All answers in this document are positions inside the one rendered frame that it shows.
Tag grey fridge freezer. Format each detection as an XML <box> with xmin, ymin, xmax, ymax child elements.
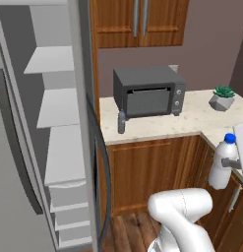
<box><xmin>0</xmin><ymin>0</ymin><xmax>111</xmax><ymax>252</ymax></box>

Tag grey freezer door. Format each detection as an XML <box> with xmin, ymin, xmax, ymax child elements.
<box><xmin>0</xmin><ymin>0</ymin><xmax>59</xmax><ymax>252</ymax></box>

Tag wooden base cupboard run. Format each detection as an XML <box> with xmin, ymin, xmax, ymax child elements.
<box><xmin>191</xmin><ymin>135</ymin><xmax>243</xmax><ymax>252</ymax></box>

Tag wooden base cupboard door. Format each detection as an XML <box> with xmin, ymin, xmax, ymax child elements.
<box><xmin>106</xmin><ymin>135</ymin><xmax>202</xmax><ymax>217</ymax></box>

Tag green succulent in grey pot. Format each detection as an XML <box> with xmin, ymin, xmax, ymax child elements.
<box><xmin>208</xmin><ymin>85</ymin><xmax>236</xmax><ymax>113</ymax></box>

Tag dark curved fridge handle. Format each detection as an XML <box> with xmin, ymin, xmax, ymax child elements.
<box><xmin>86</xmin><ymin>94</ymin><xmax>113</xmax><ymax>252</ymax></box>

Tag white bottle with blue cap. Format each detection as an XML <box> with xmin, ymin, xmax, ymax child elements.
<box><xmin>208</xmin><ymin>132</ymin><xmax>241</xmax><ymax>191</ymax></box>

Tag white freezer drawers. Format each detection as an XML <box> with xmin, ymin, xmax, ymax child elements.
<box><xmin>48</xmin><ymin>182</ymin><xmax>93</xmax><ymax>249</ymax></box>

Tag silver base cupboard handle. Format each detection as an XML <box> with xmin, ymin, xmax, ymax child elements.
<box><xmin>228</xmin><ymin>185</ymin><xmax>242</xmax><ymax>214</ymax></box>

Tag white freezer shelf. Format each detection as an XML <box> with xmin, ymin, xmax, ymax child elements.
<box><xmin>23</xmin><ymin>45</ymin><xmax>76</xmax><ymax>75</ymax></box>
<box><xmin>43</xmin><ymin>124</ymin><xmax>87</xmax><ymax>188</ymax></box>
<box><xmin>35</xmin><ymin>88</ymin><xmax>82</xmax><ymax>129</ymax></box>

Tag dark grey toaster oven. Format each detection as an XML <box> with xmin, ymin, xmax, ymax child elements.
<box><xmin>112</xmin><ymin>65</ymin><xmax>188</xmax><ymax>120</ymax></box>

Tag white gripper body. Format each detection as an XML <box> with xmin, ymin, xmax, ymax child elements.
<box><xmin>232</xmin><ymin>123</ymin><xmax>243</xmax><ymax>178</ymax></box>

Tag wooden wall cupboard door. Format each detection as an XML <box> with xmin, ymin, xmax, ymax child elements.
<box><xmin>139</xmin><ymin>0</ymin><xmax>191</xmax><ymax>47</ymax></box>
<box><xmin>90</xmin><ymin>0</ymin><xmax>141</xmax><ymax>49</ymax></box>

